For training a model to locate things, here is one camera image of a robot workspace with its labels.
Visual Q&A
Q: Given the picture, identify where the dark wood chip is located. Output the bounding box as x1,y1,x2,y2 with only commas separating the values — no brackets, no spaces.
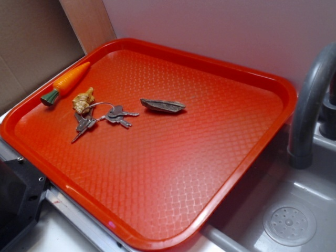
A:
140,98,186,113

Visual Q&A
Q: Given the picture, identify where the red plastic tray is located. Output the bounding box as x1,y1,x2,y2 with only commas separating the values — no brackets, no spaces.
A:
1,39,297,251

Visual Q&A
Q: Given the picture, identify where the silver key bunch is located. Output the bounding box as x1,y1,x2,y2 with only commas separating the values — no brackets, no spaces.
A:
71,102,140,144

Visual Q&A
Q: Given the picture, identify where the beige seashell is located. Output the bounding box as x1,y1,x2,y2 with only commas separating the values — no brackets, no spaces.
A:
72,87,95,114

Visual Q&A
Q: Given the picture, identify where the orange toy carrot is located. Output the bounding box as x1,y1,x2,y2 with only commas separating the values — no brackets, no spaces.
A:
40,62,91,107

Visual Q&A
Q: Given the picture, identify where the grey plastic sink basin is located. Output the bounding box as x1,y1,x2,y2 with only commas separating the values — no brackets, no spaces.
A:
202,128,335,251

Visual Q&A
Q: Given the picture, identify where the grey sink faucet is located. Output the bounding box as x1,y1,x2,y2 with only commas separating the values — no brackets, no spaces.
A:
287,42,335,169

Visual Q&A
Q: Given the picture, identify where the round sink drain strainer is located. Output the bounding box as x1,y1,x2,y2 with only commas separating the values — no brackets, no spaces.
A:
262,201,317,247

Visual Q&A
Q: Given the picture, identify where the brown cardboard panel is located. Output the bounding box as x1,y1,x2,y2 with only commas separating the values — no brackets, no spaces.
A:
1,1,116,114

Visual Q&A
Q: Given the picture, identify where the black metal bracket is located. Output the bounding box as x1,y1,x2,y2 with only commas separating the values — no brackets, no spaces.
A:
1,160,48,251

